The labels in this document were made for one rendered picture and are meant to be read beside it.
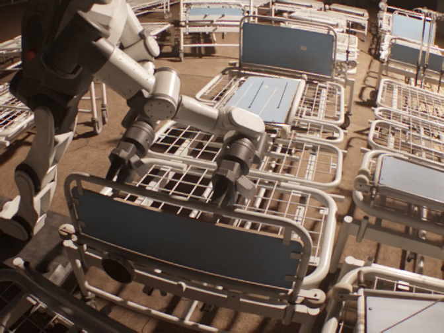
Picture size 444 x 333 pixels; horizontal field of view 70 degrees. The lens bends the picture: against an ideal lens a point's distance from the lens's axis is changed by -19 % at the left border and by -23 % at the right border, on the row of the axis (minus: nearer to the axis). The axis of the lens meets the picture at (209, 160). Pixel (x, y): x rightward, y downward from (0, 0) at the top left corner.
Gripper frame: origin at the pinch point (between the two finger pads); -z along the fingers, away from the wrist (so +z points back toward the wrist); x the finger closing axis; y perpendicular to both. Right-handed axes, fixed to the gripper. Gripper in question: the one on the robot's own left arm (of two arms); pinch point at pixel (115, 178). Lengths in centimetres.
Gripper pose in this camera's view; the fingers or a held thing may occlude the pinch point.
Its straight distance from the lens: 104.6
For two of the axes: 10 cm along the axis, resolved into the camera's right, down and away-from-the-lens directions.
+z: 3.1, -7.5, 5.8
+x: -1.1, -6.4, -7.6
